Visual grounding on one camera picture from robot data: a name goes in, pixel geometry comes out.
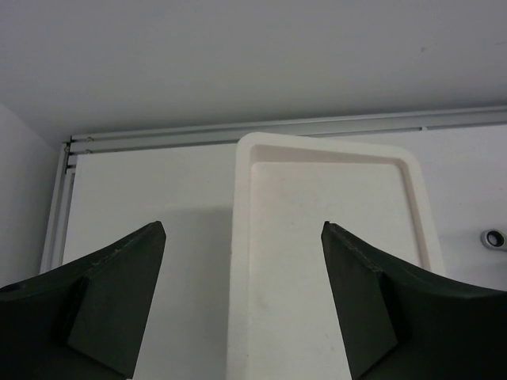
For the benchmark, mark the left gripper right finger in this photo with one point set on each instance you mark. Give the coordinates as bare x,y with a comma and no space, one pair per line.
399,321

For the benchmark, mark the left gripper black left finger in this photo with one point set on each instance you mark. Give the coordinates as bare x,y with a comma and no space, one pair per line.
85,319

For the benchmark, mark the silver ratchet wrench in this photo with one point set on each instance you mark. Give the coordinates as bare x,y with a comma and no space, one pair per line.
494,240

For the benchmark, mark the aluminium rail left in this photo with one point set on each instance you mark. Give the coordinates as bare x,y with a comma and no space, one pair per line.
196,164

